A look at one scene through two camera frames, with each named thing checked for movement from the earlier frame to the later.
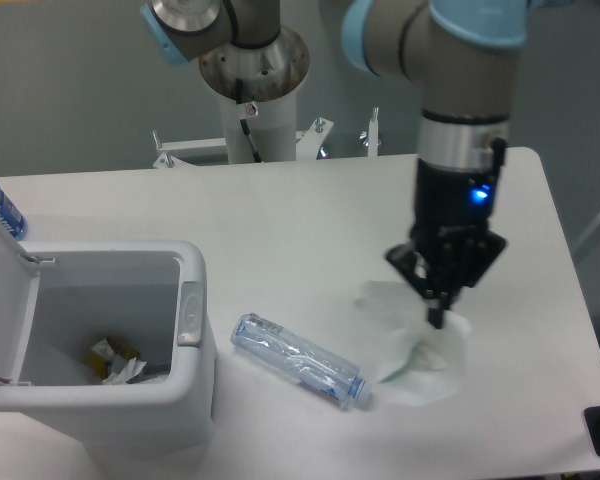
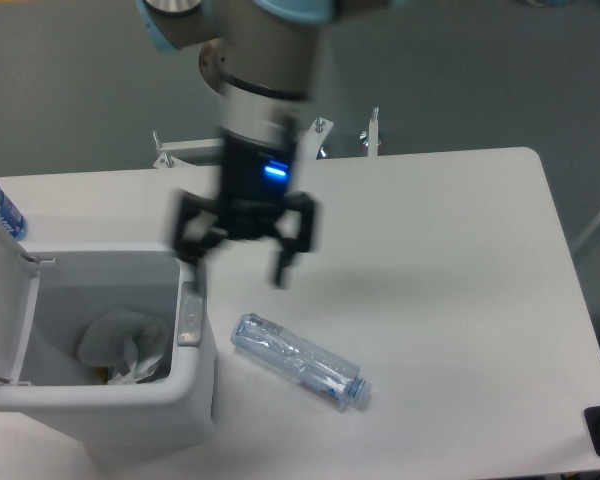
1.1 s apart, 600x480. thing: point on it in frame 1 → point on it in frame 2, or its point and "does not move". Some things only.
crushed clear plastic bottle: x=324 y=374 does not move
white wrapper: x=423 y=363 → x=125 y=340
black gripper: x=453 y=209 → x=254 y=180
